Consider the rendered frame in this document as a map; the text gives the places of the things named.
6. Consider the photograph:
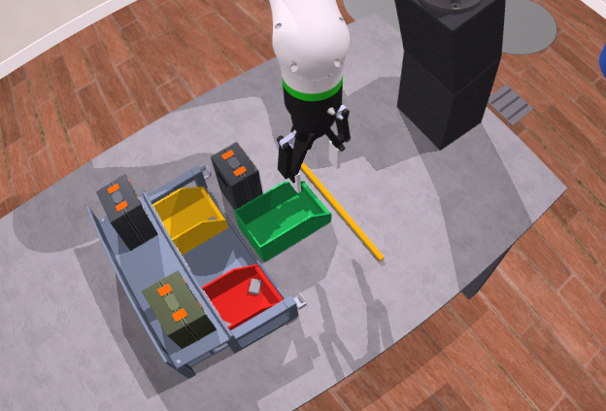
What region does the yellow long thin bar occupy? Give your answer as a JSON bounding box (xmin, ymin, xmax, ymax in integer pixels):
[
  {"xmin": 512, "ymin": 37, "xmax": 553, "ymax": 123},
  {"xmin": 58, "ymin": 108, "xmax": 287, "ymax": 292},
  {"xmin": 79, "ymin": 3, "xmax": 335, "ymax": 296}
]
[{"xmin": 301, "ymin": 162, "xmax": 384, "ymax": 261}]

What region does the green bin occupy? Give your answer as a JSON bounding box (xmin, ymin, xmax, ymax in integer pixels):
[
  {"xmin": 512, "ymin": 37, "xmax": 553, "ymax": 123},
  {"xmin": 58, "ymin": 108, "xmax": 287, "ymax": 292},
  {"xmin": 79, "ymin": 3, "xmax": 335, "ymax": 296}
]
[{"xmin": 234, "ymin": 181, "xmax": 331, "ymax": 262}]

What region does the grey bin rack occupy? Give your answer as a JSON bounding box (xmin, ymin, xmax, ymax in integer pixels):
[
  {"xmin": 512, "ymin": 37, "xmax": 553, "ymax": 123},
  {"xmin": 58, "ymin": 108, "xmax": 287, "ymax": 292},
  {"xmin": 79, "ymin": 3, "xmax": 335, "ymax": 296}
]
[{"xmin": 86, "ymin": 164, "xmax": 307, "ymax": 379}]

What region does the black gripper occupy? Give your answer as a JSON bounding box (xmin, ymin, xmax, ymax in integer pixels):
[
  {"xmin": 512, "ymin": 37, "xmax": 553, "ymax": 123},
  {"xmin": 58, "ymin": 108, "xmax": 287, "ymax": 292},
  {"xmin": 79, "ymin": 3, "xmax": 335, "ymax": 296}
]
[{"xmin": 277, "ymin": 104, "xmax": 351, "ymax": 193}]

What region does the red open bin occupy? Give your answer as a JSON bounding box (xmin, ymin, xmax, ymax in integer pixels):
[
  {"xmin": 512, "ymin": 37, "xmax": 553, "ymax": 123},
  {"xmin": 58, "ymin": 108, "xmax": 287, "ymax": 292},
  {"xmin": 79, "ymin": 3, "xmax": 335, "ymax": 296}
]
[{"xmin": 202, "ymin": 264, "xmax": 283, "ymax": 331}]

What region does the yellow open bin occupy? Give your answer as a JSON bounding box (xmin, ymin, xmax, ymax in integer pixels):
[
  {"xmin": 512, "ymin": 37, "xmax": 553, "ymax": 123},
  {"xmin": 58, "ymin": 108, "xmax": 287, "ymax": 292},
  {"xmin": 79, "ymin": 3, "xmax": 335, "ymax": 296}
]
[{"xmin": 153, "ymin": 187, "xmax": 228, "ymax": 255}]

